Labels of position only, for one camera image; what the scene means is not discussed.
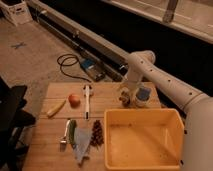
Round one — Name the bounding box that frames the whiteboard eraser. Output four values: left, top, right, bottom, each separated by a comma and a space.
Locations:
119, 91, 131, 106

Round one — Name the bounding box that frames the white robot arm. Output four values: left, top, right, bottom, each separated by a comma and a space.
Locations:
122, 50, 213, 171

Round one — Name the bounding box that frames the blue power box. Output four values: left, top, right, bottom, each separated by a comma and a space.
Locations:
80, 59, 105, 82

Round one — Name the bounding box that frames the white marker pen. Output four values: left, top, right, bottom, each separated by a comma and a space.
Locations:
84, 85, 93, 120

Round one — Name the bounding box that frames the red apple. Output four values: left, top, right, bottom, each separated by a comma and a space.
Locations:
68, 94, 80, 108

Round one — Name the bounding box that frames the dark grape bunch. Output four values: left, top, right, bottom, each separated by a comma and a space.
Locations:
90, 120, 104, 146

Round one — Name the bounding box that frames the blue cloth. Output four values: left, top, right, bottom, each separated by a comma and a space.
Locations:
74, 128, 92, 165

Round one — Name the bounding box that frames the yellow banana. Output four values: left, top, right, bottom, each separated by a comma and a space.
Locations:
47, 100, 66, 118

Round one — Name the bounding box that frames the yellow plastic bin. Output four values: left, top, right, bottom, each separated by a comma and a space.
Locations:
104, 109, 184, 171

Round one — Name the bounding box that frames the green cucumber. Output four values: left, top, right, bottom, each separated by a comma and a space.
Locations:
69, 120, 77, 146

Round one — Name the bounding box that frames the silver metal spatula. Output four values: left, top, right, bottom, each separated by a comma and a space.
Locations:
60, 119, 70, 152

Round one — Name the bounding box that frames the black chair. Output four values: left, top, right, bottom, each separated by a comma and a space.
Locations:
0, 76, 36, 171

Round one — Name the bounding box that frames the white cardboard box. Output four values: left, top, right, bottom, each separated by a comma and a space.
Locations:
0, 0, 32, 26

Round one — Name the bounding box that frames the black cable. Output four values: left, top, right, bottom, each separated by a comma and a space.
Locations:
56, 53, 92, 83

